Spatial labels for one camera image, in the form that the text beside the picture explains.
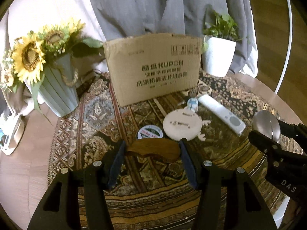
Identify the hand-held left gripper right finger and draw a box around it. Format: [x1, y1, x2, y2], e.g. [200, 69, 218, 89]
[179, 138, 278, 230]

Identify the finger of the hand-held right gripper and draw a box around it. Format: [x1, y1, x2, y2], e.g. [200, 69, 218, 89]
[248, 130, 284, 160]
[276, 118, 299, 136]

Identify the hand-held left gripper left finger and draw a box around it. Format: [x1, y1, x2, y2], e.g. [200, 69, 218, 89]
[27, 140, 127, 230]

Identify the brown wooden handle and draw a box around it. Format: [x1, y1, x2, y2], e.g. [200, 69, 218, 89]
[125, 139, 181, 163]

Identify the patterned round rug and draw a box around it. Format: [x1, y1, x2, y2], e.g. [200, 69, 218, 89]
[47, 70, 305, 230]

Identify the round white wooden toy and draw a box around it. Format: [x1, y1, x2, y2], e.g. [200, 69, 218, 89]
[163, 98, 211, 142]

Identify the small round tin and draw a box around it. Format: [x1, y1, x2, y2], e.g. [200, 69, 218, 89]
[136, 125, 164, 140]

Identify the white remote control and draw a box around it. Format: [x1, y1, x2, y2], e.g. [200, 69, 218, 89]
[198, 94, 246, 137]

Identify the white curved lamp stand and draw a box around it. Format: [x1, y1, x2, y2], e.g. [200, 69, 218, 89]
[273, 0, 293, 94]

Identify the pale green ribbed bucket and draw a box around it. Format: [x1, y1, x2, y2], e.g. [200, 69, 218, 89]
[24, 52, 79, 117]

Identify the white ribbed plant pot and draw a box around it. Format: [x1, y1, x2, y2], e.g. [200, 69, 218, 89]
[202, 35, 237, 76]

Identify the cardboard box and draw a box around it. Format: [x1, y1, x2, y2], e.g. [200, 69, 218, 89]
[103, 33, 203, 107]

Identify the white plastic device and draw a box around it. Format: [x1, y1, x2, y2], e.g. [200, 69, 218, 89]
[0, 111, 26, 156]

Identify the green potted plant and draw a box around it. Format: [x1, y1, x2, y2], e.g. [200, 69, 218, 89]
[201, 5, 250, 53]

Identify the sunflower bouquet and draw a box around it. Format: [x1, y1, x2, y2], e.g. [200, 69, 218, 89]
[0, 17, 104, 125]

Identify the grey curtain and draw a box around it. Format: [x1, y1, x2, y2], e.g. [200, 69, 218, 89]
[84, 0, 259, 77]

